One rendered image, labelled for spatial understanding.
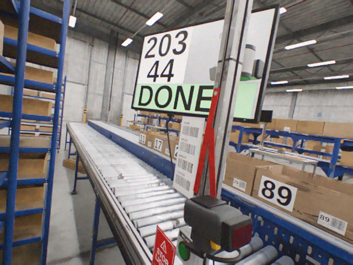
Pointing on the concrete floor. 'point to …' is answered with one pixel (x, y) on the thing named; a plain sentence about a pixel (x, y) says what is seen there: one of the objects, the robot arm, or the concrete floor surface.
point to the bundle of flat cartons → (74, 165)
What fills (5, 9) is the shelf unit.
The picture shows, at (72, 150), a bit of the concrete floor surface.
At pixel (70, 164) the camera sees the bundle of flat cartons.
